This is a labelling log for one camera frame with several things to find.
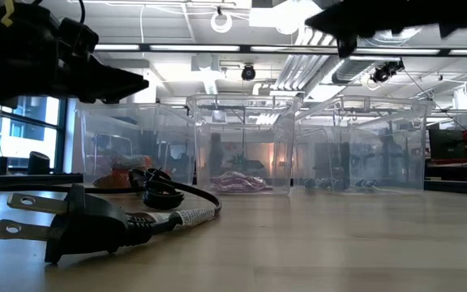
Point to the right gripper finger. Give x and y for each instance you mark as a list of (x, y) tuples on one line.
[(335, 14), (337, 29)]

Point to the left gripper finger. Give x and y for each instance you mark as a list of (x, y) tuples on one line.
[(114, 78), (112, 94)]

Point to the clear plastic container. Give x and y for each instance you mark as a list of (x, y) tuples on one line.
[(243, 121), (136, 130), (363, 154)]

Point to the orange and silver candy packet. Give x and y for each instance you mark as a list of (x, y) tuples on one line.
[(128, 162)]

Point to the blue lollipop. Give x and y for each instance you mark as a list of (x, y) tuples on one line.
[(367, 183)]

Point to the black ceiling spotlight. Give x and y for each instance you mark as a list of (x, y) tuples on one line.
[(383, 73), (248, 72)]

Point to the white ceiling conduits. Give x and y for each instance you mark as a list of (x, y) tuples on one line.
[(298, 73)]

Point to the long linear ceiling light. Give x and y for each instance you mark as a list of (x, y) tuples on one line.
[(193, 48)]

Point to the black table clamp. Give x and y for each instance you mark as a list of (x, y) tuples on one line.
[(39, 162)]

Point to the person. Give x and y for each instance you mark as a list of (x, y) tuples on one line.
[(216, 158)]

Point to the black monitor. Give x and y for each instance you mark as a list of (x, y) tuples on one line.
[(446, 144)]

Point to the silver ventilation duct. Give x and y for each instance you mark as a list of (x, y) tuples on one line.
[(351, 69)]

